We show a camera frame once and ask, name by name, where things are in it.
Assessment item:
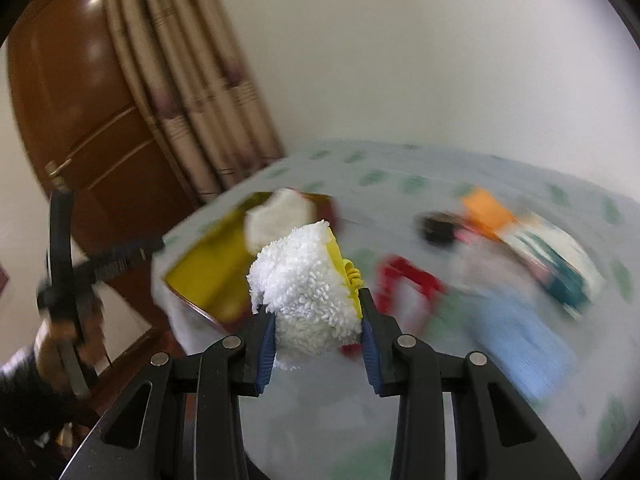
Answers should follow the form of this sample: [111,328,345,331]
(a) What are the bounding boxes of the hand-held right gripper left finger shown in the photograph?
[65,305,277,480]

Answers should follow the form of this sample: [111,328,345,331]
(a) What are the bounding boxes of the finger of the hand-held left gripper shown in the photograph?
[75,237,167,286]

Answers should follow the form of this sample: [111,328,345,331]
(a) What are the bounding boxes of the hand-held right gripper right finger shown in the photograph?
[360,287,582,480]

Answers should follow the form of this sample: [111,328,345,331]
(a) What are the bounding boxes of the white and yellow chenille mitt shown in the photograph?
[247,220,363,371]

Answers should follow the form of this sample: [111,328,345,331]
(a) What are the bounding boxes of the red soft item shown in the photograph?
[374,254,447,322]

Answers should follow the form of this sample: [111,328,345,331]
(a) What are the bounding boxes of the dark red tin box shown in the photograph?
[164,189,342,323]

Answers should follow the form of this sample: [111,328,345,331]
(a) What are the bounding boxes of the white sock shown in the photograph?
[244,187,313,252]

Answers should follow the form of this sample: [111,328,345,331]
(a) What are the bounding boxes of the black soft item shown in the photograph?
[417,212,463,247]

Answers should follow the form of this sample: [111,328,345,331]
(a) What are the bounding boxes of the light blue towel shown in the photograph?
[462,287,578,403]

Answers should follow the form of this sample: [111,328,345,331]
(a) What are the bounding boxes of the orange toy duck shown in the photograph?
[461,186,518,241]

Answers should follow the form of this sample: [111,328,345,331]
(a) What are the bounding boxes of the white and green tissue pack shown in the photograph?
[497,209,607,318]

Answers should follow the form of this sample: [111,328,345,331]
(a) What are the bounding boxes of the person's left forearm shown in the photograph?
[0,347,66,461]

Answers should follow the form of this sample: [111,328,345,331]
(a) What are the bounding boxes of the person's left hand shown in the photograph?
[33,305,108,378]

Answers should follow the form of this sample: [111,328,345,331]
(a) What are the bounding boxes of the brown wooden door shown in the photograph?
[7,0,211,411]

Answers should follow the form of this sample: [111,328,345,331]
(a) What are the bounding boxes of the beige patterned curtain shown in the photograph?
[100,0,287,196]

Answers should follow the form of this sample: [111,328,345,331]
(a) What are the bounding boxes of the brass door handle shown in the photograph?
[44,160,72,195]

